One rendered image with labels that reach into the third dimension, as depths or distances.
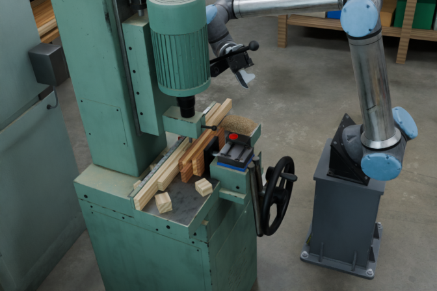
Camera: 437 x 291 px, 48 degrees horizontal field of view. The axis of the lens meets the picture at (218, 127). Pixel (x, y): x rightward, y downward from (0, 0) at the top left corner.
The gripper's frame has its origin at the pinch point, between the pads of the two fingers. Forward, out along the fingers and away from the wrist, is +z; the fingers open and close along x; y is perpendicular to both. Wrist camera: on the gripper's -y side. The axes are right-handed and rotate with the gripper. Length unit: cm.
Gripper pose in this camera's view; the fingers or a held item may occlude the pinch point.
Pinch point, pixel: (237, 70)
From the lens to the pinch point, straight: 168.2
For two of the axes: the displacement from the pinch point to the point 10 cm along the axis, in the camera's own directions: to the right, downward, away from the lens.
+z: 1.8, 3.4, -9.2
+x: 3.9, 8.3, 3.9
